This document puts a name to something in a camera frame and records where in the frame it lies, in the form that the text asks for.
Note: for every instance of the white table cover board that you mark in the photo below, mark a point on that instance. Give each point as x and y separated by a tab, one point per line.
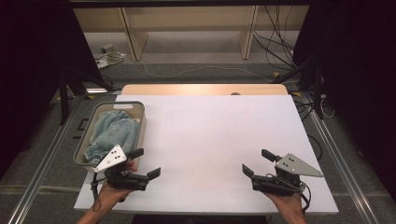
211	140

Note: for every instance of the person's right hand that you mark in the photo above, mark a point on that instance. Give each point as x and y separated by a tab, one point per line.
288	203

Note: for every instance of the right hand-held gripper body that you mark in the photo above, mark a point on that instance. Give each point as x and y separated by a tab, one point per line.
280	183

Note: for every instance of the black curtain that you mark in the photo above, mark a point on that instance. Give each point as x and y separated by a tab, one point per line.
31	62
364	77

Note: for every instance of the person's dark clothed lap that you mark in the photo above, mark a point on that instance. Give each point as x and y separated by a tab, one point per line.
199	219

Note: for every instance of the aluminium floor rail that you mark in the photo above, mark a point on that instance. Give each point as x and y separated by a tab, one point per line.
43	165
339	161

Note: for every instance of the light wooden shelf unit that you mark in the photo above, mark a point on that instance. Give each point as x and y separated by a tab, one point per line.
190	18

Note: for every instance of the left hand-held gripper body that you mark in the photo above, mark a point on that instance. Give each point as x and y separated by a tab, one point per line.
120	179

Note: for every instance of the light blue denim shorts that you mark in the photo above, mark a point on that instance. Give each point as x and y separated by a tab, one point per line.
113	133

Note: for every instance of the wooden table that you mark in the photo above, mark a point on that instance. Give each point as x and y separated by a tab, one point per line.
202	89

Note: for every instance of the beige plastic basket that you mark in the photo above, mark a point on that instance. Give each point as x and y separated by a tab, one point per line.
87	140

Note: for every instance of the black metal stand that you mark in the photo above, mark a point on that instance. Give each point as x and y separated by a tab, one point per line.
63	93
317	90

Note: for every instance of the white power strip with plugs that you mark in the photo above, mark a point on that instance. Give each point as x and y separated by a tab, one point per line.
104	60

